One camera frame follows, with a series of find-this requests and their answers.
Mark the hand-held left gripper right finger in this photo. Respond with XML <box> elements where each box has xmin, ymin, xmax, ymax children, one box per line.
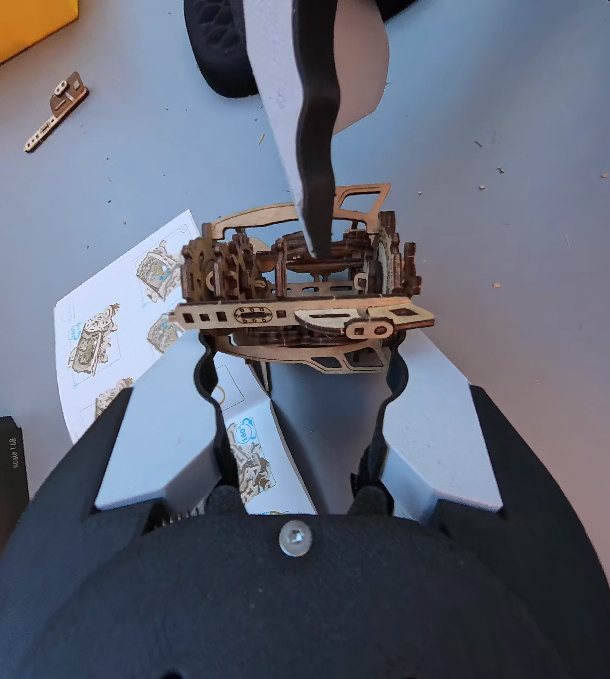
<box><xmin>350</xmin><ymin>330</ymin><xmax>503</xmax><ymax>520</ymax></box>

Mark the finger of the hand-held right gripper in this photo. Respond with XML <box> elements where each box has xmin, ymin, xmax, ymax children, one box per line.
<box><xmin>241</xmin><ymin>0</ymin><xmax>341</xmax><ymax>259</ymax></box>
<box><xmin>334</xmin><ymin>0</ymin><xmax>392</xmax><ymax>137</ymax></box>

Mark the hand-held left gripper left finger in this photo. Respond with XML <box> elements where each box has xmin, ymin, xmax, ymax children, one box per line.
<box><xmin>94</xmin><ymin>330</ymin><xmax>238</xmax><ymax>514</ymax></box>

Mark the wooden mechanical model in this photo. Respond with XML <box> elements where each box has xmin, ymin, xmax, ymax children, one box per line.
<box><xmin>169</xmin><ymin>183</ymin><xmax>436</xmax><ymax>376</ymax></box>

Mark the grey desk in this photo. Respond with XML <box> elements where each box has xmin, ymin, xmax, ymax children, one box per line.
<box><xmin>0</xmin><ymin>0</ymin><xmax>610</xmax><ymax>627</ymax></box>

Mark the white instruction booklet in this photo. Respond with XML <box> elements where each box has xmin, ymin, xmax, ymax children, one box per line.
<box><xmin>53</xmin><ymin>209</ymin><xmax>316</xmax><ymax>515</ymax></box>

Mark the small wooden model part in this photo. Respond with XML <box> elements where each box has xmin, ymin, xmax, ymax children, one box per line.
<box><xmin>24</xmin><ymin>71</ymin><xmax>90</xmax><ymax>155</ymax></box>

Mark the yellow storage bin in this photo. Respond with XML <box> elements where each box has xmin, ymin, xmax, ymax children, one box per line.
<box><xmin>0</xmin><ymin>0</ymin><xmax>80</xmax><ymax>86</ymax></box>

